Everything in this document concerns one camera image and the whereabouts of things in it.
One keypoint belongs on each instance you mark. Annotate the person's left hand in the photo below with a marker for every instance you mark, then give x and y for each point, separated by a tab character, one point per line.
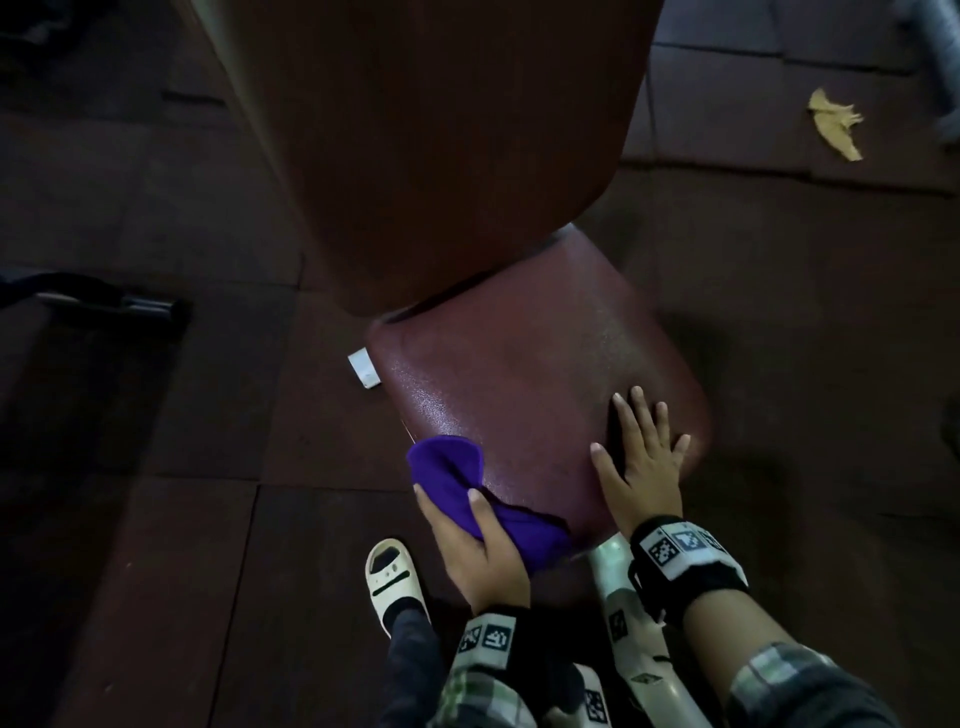
484	570

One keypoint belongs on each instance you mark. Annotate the person's right hand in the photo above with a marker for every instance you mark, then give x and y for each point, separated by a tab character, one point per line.
649	480

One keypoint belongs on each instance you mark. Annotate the purple cleaning cloth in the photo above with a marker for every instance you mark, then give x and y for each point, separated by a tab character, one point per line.
446	465

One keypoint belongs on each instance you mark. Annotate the person's right forearm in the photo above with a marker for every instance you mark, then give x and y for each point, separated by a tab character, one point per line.
735	645

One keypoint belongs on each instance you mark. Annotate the person's left forearm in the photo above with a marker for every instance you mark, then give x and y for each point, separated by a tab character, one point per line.
480	701

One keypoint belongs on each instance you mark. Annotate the person's white left sandal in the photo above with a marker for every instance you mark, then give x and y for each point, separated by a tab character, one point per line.
394	581

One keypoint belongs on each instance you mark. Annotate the person's dark trousers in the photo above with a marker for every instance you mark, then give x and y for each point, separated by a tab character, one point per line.
412	675

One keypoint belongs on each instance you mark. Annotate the black right wristband with markers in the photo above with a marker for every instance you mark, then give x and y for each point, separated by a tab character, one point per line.
686	559

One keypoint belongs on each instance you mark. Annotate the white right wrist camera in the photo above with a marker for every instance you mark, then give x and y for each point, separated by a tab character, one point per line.
626	637

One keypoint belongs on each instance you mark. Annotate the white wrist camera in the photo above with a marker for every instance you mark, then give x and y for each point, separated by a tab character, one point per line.
626	637
589	701

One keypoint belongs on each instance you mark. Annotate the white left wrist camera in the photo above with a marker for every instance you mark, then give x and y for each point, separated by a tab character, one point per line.
589	701

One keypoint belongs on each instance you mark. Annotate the white tube equipment frame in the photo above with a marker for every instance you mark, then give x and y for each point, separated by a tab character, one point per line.
941	60

